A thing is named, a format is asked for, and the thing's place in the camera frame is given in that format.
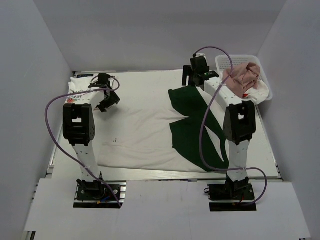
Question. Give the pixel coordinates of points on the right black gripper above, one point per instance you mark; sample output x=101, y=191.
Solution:
x=188, y=71

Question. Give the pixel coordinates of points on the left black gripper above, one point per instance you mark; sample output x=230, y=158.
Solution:
x=114, y=99

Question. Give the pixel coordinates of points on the pink t-shirt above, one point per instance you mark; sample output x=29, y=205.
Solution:
x=242, y=78

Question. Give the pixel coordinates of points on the white and green t-shirt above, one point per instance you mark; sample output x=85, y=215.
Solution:
x=173, y=130

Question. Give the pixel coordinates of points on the white t-shirt red print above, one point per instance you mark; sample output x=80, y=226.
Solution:
x=257, y=94

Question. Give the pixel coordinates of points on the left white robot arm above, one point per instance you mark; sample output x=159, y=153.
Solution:
x=94, y=92

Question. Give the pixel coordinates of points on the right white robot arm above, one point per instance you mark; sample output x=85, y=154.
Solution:
x=239, y=122

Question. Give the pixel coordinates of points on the white plastic basket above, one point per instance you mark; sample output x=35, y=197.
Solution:
x=222, y=62

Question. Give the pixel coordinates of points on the folded white printed t-shirt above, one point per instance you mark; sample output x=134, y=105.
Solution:
x=77, y=87

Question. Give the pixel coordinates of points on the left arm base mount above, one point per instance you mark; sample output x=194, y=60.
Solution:
x=95, y=195

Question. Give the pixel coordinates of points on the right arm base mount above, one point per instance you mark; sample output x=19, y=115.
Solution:
x=223, y=200

